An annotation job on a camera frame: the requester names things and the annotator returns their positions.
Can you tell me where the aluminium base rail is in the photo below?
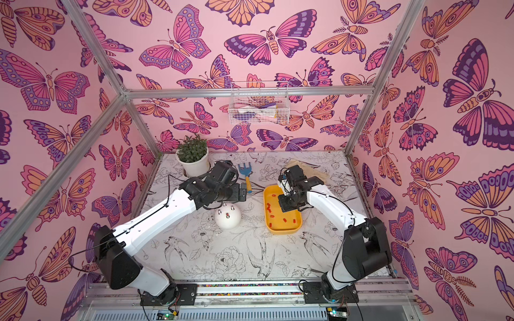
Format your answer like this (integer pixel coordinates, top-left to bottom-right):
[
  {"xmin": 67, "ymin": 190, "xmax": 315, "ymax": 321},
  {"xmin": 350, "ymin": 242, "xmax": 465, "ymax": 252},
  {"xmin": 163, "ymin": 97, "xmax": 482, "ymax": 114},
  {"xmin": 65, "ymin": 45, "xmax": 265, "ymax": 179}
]
[{"xmin": 82, "ymin": 278, "xmax": 414, "ymax": 309}]

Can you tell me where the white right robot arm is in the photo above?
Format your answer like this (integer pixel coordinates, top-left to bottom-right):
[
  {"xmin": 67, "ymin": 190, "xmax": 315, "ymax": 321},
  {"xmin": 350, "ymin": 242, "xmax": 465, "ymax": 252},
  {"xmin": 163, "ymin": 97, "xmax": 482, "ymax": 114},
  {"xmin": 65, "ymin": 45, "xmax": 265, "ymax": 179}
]
[{"xmin": 278, "ymin": 165, "xmax": 392, "ymax": 302}]

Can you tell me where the white wire wall basket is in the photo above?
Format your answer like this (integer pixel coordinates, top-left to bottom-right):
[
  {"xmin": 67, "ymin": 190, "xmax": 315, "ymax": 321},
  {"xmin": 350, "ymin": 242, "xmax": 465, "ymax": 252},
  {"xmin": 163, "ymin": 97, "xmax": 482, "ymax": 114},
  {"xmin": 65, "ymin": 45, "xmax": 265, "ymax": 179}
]
[{"xmin": 227, "ymin": 80, "xmax": 290, "ymax": 125}]

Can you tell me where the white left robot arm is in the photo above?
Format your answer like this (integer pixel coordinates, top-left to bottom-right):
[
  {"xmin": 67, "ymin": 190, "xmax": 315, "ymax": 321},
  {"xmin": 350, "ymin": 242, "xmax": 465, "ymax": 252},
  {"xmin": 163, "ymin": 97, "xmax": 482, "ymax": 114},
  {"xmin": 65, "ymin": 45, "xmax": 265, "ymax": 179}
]
[{"xmin": 93, "ymin": 160, "xmax": 247, "ymax": 305}]

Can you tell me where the green plant in white pot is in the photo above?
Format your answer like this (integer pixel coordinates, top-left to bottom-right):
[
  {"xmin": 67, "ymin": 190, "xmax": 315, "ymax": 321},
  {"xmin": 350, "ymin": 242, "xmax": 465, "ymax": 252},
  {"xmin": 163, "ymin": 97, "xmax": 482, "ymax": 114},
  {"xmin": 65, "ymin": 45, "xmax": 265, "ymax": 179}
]
[{"xmin": 176, "ymin": 134, "xmax": 210, "ymax": 177}]

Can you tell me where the white dome with screws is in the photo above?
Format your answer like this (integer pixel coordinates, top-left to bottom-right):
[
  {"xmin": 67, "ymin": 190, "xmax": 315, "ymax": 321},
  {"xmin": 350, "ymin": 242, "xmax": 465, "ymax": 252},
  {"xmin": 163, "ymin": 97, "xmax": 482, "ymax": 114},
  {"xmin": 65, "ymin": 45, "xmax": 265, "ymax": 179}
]
[{"xmin": 214, "ymin": 203, "xmax": 242, "ymax": 230}]

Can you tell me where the blue yellow garden rake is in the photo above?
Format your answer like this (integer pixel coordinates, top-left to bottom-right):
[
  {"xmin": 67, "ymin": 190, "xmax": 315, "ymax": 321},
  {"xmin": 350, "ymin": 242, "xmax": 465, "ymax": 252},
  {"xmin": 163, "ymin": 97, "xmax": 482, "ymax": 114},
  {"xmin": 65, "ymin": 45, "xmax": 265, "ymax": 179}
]
[{"xmin": 238, "ymin": 163, "xmax": 252, "ymax": 193}]

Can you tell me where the cream fabric work glove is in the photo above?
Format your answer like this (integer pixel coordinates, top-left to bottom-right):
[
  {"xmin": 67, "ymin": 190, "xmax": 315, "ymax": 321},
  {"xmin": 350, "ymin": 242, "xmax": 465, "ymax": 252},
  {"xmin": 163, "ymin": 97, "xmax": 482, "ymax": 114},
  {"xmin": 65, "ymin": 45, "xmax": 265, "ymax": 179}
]
[{"xmin": 285, "ymin": 159, "xmax": 331, "ymax": 185}]

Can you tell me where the yellow plastic tray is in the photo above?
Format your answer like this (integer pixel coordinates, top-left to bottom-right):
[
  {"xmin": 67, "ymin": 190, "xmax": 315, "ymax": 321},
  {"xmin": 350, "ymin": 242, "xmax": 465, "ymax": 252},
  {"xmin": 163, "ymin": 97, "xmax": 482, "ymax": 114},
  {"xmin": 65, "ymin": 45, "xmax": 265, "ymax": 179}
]
[{"xmin": 263, "ymin": 185, "xmax": 303, "ymax": 235}]

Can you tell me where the aluminium frame corner post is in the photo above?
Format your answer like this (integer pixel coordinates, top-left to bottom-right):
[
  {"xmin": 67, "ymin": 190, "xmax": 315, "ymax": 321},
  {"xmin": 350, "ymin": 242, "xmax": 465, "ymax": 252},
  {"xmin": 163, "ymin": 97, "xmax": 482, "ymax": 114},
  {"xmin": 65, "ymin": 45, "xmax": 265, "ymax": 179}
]
[{"xmin": 62, "ymin": 0, "xmax": 161, "ymax": 158}]

